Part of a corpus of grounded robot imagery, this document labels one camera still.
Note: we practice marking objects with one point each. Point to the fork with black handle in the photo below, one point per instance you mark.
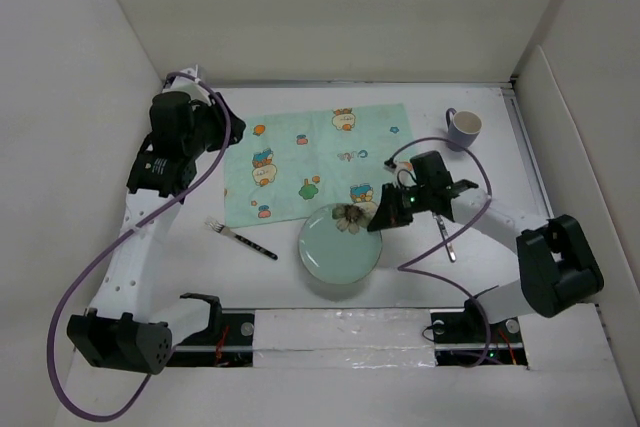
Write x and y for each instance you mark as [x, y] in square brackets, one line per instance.
[224, 230]

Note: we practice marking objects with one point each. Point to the silver table knife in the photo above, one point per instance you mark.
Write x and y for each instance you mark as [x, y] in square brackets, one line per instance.
[445, 237]

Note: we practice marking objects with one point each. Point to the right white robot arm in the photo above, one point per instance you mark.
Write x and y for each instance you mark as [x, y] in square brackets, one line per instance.
[557, 268]

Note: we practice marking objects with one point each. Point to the lavender mug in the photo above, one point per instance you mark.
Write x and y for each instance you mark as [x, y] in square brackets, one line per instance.
[463, 128]

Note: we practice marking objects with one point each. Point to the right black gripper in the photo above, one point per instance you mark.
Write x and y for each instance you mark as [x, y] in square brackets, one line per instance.
[388, 213]

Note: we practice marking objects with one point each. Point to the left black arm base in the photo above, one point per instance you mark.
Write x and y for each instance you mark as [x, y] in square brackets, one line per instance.
[226, 342]

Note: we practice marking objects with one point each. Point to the green cartoon print cloth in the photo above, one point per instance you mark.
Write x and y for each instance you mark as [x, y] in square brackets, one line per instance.
[289, 165]

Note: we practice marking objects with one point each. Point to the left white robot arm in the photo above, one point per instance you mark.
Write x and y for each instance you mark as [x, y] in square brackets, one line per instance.
[119, 329]

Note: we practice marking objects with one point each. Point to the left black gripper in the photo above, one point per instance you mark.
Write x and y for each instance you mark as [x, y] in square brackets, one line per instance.
[213, 111]

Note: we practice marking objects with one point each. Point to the green floral plate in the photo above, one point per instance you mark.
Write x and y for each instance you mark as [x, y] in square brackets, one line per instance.
[337, 260]

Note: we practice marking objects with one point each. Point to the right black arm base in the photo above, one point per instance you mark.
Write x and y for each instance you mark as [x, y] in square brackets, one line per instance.
[485, 331]

